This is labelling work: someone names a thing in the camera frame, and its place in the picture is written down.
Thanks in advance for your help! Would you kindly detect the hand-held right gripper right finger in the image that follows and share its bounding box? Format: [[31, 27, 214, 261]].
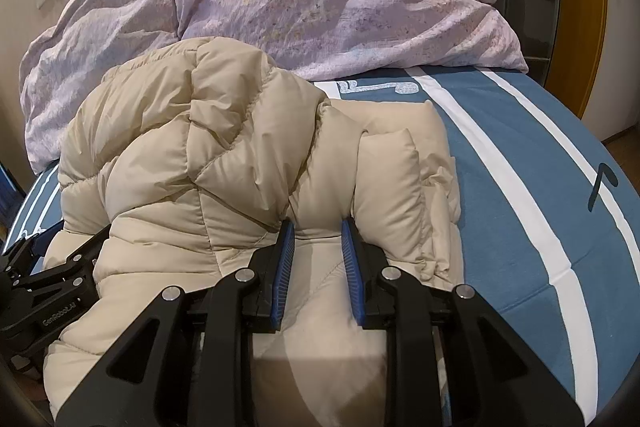
[[340, 218, 583, 427]]

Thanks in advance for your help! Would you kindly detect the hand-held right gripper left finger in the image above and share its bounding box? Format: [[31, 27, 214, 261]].
[[52, 219, 297, 427]]

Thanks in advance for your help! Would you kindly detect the blue white-striped bed sheet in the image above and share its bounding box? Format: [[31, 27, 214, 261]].
[[10, 66, 640, 413]]

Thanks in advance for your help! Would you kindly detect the wooden door frame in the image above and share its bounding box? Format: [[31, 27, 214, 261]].
[[544, 0, 609, 118]]

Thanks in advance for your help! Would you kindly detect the pink floral pillow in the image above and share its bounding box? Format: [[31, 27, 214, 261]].
[[19, 0, 182, 175]]

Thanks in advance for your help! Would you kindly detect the beige puffer jacket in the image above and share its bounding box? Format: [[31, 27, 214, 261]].
[[42, 36, 463, 427]]

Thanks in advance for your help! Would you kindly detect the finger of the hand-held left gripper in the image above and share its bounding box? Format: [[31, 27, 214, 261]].
[[12, 257, 98, 295], [2, 224, 112, 270]]

